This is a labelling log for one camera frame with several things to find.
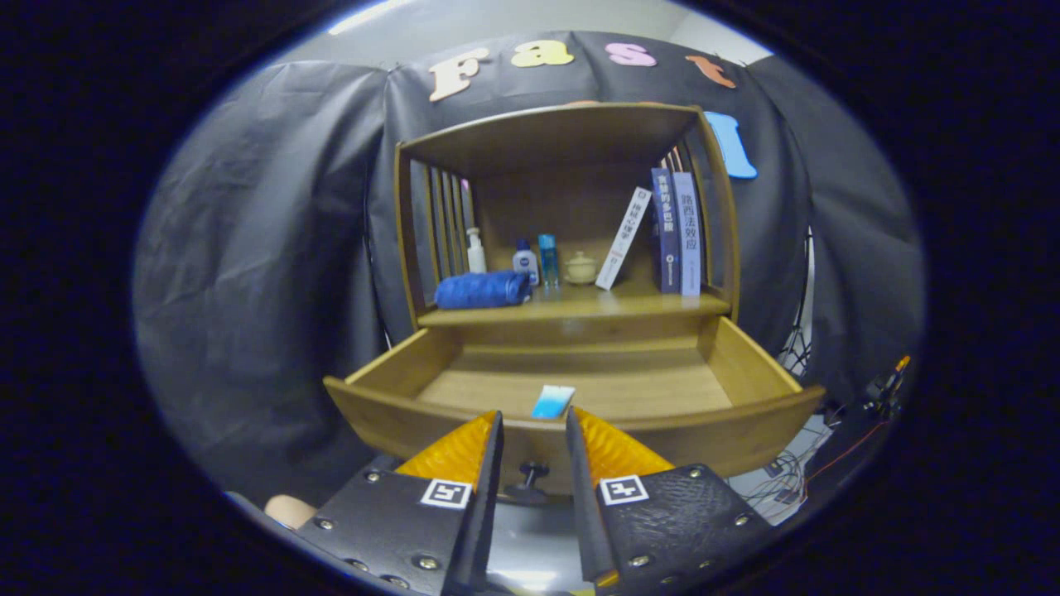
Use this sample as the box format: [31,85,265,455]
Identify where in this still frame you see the white book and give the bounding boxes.
[595,186,653,291]

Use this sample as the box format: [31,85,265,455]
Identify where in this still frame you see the blue squeeze tube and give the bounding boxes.
[531,384,576,421]

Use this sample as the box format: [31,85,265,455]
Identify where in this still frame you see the orange and black tool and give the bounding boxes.
[861,356,912,423]

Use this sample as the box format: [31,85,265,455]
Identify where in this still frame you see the wooden cabinet with open hutch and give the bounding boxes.
[395,102,742,348]

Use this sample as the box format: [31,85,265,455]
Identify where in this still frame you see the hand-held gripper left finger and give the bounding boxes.
[294,410,506,596]

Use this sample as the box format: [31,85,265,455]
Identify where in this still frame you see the wooden countertop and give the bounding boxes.
[417,277,734,328]

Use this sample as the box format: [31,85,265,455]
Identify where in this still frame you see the blue rolled towel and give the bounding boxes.
[435,270,532,310]

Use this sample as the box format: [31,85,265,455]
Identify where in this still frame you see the black tripod stand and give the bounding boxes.
[778,232,817,377]

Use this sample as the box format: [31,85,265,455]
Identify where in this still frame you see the tangled black cables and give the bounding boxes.
[741,451,808,506]

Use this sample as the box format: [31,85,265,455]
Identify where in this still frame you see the light purple book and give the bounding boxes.
[672,171,702,297]

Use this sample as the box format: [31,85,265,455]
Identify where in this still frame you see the black backdrop cloth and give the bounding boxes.
[132,33,927,506]

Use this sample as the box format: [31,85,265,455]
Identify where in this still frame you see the red cable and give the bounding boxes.
[807,418,891,485]

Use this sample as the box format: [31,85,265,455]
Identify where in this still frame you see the dark blue book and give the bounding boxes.
[651,168,682,295]

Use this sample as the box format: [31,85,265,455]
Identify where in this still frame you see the wooden drawer with black knob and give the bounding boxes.
[323,316,826,506]

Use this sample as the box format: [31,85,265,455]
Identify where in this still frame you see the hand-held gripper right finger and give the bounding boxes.
[566,406,778,593]

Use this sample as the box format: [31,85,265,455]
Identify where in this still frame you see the white bottle with blue cap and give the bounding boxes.
[512,239,540,286]

